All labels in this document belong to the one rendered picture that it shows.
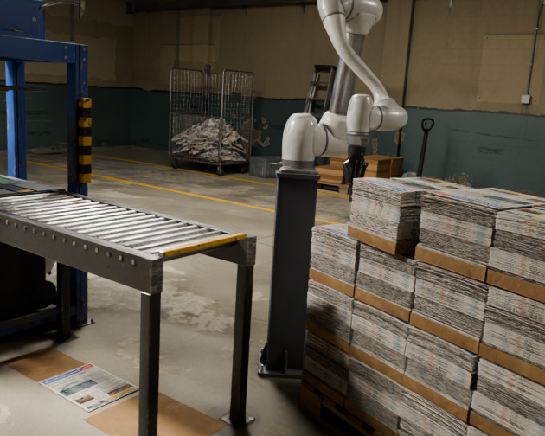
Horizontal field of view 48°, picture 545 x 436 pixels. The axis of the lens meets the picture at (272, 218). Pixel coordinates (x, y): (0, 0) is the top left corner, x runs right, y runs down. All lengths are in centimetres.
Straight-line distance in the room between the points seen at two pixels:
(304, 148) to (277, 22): 817
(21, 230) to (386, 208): 144
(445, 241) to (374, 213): 32
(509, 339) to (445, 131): 750
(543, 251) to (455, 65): 758
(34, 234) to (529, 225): 179
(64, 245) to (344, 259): 106
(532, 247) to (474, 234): 20
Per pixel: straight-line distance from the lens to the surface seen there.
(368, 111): 256
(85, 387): 299
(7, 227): 274
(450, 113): 928
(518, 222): 187
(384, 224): 219
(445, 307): 208
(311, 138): 286
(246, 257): 242
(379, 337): 232
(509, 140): 902
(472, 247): 197
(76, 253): 236
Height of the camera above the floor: 135
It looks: 11 degrees down
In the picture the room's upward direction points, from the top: 4 degrees clockwise
